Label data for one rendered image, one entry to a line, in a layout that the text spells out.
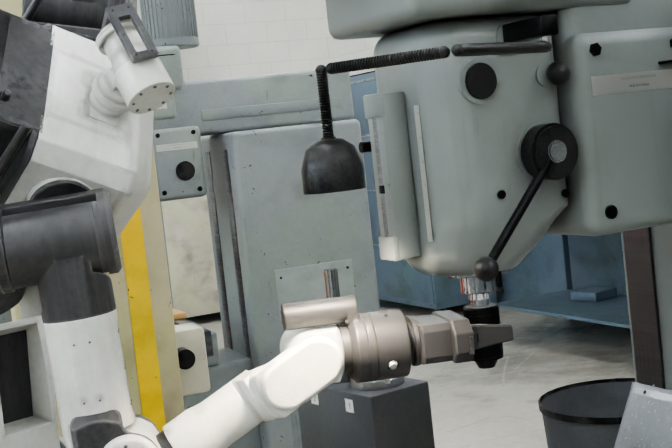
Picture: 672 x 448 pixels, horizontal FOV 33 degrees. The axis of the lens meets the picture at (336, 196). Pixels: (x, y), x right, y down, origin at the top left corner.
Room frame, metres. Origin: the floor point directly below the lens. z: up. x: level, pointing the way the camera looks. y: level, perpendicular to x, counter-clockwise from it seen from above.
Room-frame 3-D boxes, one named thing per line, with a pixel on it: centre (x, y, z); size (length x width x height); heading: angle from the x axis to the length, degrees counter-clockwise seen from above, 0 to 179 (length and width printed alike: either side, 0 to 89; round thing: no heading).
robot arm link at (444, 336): (1.45, -0.08, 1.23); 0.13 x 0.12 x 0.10; 10
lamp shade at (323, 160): (1.29, 0.00, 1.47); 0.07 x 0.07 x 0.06
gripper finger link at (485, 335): (1.43, -0.18, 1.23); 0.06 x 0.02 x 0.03; 100
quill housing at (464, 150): (1.47, -0.18, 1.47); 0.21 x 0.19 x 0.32; 25
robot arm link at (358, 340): (1.44, 0.03, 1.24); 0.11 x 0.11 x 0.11; 10
